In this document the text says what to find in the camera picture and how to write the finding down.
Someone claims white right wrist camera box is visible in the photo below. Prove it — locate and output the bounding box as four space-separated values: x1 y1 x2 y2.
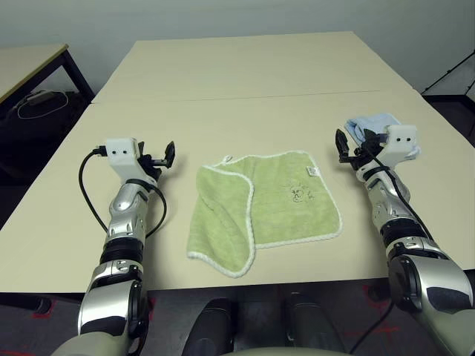
356 124 419 179

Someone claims green towel with white trim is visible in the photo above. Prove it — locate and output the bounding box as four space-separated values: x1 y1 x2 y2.
185 149 343 279

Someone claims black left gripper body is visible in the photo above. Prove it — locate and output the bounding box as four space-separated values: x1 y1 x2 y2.
137 152 173 183

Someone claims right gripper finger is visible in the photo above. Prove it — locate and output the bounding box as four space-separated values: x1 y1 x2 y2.
364 128 387 144
335 128 351 162

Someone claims beige side table black frame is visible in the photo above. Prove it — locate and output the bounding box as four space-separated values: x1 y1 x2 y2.
0 43 96 108

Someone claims black framed glass cabinet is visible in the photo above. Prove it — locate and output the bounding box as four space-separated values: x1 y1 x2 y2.
421 51 475 149

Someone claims dark grey robot left leg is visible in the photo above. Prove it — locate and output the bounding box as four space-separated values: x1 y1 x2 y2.
183 298 238 356

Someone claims beige robot torso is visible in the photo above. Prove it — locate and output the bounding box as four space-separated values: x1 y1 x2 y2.
218 344 357 356

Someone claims black left wrist camera cable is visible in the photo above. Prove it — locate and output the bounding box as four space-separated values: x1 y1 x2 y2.
78 146 168 239

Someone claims dark grey robot leg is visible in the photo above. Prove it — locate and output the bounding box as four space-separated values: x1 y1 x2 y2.
183 298 238 356
284 292 346 356

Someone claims folded light blue towel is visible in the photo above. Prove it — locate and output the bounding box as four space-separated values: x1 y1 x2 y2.
344 113 422 160

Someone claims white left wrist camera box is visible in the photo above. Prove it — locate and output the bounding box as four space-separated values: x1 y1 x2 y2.
105 137 157 183

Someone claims white looped cable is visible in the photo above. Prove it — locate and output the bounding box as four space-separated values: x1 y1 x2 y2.
16 90 71 119

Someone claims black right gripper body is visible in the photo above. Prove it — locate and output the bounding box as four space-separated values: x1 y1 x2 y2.
338 138 387 172

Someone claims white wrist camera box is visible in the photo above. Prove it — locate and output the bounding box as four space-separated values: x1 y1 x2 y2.
105 137 157 183
356 124 419 179

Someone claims dark grey robot right leg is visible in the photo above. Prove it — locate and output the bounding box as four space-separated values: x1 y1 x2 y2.
284 292 346 356

